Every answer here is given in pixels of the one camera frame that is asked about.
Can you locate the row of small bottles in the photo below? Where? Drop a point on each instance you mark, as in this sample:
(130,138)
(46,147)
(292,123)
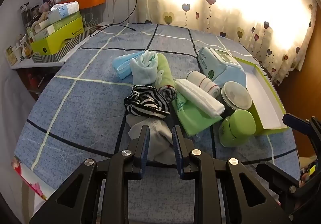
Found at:
(17,48)

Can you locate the floral printed bed cover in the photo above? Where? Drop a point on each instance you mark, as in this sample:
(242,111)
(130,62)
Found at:
(25,176)

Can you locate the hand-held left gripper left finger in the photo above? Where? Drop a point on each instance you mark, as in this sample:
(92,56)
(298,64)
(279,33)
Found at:
(146,148)

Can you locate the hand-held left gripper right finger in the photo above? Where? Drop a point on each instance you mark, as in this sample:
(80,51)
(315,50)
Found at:
(176,148)

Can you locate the lime green box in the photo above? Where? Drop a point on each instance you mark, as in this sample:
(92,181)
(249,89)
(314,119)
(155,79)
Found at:
(57,40)

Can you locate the grey sock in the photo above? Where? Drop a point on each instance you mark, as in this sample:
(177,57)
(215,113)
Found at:
(158,133)

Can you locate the wet wipes pack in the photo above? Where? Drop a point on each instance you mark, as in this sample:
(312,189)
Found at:
(220,61)

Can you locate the striped cardboard box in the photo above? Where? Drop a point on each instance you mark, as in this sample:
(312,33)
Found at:
(70,43)

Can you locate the blue tissue box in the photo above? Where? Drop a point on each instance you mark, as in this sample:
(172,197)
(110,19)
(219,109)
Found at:
(65,10)

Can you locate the blue face mask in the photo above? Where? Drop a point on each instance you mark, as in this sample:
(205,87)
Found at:
(123,64)

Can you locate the clear round lidded container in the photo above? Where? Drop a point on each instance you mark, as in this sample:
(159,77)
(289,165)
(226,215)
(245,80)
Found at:
(235,96)

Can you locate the heart printed curtain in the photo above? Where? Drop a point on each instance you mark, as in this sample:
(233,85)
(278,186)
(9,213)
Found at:
(225,13)

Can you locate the wide striped black white sock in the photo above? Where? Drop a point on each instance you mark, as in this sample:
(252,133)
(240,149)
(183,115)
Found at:
(168,93)

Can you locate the thin striped black white cloth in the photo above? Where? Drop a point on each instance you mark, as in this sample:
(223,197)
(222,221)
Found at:
(145,103)

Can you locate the white sock red stripes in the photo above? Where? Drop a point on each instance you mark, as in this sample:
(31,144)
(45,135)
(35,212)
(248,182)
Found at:
(200,79)

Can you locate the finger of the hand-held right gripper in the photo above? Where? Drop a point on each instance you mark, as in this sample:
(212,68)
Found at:
(296,120)
(275,175)

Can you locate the orange tray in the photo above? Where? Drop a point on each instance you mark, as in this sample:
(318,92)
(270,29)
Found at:
(92,0)

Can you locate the green shallow cardboard box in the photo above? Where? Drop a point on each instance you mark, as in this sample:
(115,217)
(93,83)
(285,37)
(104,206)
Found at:
(265,103)

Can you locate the white side table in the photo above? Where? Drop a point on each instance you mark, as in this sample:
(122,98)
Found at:
(37,64)

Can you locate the green plastic bag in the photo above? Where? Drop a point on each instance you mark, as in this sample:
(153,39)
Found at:
(195,120)

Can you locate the flat white green box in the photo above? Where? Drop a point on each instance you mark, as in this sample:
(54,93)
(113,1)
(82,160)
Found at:
(50,28)

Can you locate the green towel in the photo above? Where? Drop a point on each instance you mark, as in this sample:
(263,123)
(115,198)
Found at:
(164,68)

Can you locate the blue checked bed sheet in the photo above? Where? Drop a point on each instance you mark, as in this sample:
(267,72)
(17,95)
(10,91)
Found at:
(87,103)

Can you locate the light blue baby mitten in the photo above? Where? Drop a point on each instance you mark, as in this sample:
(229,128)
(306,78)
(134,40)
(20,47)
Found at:
(143,71)

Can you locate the green jar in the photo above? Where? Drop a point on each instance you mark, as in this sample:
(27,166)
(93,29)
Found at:
(235,126)

